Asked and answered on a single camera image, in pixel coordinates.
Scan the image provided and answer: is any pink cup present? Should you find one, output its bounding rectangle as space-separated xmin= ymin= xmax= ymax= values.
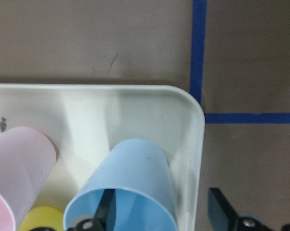
xmin=0 ymin=127 xmax=57 ymax=231

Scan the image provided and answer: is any cream plastic tray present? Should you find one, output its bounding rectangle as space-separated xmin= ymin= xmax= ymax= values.
xmin=0 ymin=84 xmax=205 ymax=231

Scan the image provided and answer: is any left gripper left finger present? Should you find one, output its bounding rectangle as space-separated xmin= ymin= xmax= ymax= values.
xmin=92 ymin=189 xmax=116 ymax=231

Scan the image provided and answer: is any pale blue cup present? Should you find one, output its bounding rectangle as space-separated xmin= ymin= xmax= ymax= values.
xmin=63 ymin=139 xmax=178 ymax=231

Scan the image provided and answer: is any yellow cup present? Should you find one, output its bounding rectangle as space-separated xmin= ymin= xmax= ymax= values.
xmin=17 ymin=206 xmax=64 ymax=231

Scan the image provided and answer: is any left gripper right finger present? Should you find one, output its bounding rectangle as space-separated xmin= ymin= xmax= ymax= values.
xmin=208 ymin=188 xmax=240 ymax=231

